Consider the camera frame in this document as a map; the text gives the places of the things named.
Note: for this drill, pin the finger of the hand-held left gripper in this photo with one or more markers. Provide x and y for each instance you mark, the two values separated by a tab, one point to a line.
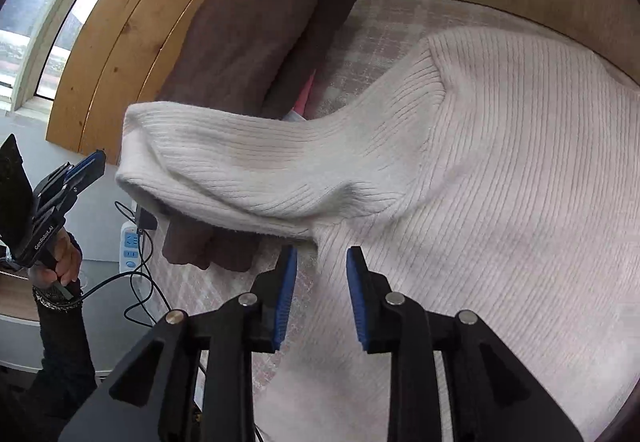
85	179
70	169

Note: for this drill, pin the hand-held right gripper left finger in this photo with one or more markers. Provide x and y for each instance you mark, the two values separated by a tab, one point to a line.
285	302

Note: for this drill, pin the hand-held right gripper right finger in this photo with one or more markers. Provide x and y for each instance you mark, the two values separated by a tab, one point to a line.
357	302

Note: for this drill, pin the white ribbed sweater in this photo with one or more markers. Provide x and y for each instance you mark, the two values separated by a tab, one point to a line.
475	171

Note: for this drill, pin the person's left forearm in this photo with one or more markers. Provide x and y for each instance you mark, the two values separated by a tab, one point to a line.
60	352

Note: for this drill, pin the person's left hand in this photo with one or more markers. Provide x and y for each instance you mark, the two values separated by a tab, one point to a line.
67	262

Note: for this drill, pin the black flat object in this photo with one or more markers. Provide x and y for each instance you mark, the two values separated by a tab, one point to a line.
11	182

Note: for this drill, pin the wooden side table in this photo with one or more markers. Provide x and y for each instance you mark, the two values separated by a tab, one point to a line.
15	294

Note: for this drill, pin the black power adapter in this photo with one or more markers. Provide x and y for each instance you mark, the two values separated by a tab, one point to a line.
147	220

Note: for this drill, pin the white power strip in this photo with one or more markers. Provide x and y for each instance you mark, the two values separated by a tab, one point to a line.
131	249

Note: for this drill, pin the pine wood board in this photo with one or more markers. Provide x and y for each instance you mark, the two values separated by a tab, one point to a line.
125	36

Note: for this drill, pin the white collared shirt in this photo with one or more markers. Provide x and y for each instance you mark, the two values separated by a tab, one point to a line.
295	116

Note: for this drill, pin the brown fleece garment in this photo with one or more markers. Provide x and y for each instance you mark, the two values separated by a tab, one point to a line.
240	46

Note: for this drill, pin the pink garment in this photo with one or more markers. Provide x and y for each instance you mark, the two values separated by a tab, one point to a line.
303	97

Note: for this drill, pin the pink plaid blanket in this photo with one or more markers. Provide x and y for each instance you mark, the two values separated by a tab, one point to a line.
370	41

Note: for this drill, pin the white side window frame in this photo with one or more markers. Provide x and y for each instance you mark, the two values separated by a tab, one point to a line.
60	16

